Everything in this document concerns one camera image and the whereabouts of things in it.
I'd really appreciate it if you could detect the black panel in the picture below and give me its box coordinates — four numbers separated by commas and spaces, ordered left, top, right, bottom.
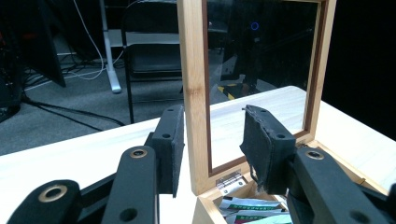
18, 0, 67, 89

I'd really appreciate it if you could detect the wooden tea box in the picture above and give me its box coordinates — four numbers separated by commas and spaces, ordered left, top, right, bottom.
177, 0, 390, 224

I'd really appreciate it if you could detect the black stand with striped base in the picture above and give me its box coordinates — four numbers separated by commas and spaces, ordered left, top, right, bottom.
217, 46, 260, 101

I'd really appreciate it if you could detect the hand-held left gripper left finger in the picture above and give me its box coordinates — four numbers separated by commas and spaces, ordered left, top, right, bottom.
145, 104, 186, 199

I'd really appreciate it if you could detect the pile of tea bags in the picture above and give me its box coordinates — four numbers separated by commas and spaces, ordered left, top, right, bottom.
218, 195, 294, 224

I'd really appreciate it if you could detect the white desk leg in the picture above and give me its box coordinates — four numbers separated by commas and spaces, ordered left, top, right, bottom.
98, 0, 123, 94

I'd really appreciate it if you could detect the black floor cable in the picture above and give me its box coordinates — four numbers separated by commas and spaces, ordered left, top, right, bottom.
21, 92, 126, 133

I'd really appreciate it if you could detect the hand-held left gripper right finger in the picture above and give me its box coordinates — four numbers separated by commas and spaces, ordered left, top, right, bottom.
239, 105, 297, 195

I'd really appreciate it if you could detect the white floor cable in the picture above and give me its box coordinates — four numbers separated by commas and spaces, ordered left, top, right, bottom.
65, 0, 126, 81

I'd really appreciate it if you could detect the black folding chair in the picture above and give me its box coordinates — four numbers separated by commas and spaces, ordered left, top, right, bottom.
120, 0, 188, 125

